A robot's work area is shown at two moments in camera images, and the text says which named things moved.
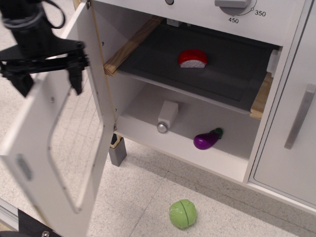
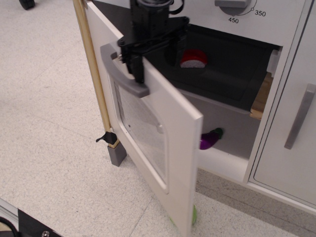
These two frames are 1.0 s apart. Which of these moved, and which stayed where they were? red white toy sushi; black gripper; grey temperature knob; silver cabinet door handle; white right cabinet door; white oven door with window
Moved: white oven door with window; black gripper
Stayed: red white toy sushi; grey temperature knob; silver cabinet door handle; white right cabinet door
